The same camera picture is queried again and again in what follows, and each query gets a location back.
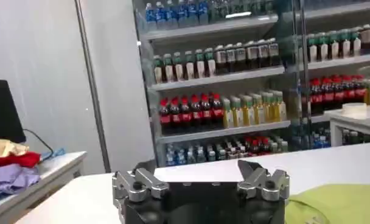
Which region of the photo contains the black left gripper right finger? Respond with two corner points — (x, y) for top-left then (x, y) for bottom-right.
(237, 159), (291, 203)

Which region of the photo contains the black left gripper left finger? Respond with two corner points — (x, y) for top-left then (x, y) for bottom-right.
(111, 159), (170, 211)

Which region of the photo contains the light green shirt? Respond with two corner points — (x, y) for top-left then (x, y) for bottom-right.
(284, 183), (370, 224)

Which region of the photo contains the white side table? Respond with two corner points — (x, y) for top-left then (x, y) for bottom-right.
(0, 150), (88, 224)

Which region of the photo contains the blue cloth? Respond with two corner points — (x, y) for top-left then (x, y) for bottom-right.
(0, 147), (66, 202)

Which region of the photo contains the shelf with drink bottles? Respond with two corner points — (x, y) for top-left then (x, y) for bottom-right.
(290, 0), (370, 150)
(132, 0), (297, 167)

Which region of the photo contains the black metal pole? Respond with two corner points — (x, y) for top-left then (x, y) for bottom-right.
(73, 0), (113, 174)

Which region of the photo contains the small white table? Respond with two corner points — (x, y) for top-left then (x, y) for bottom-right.
(324, 104), (370, 147)

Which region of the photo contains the white tape roll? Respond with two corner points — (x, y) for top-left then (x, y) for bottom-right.
(341, 102), (368, 117)

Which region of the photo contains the red cloth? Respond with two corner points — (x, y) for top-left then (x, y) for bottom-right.
(0, 151), (41, 170)

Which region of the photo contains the purple cloth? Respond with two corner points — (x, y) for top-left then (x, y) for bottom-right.
(0, 163), (41, 196)

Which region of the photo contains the beige cloth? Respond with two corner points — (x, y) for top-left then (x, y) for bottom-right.
(0, 138), (30, 159)

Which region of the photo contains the black monitor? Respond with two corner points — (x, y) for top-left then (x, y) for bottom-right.
(0, 79), (27, 144)

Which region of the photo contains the black monitor cable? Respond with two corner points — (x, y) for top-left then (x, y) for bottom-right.
(23, 128), (55, 155)

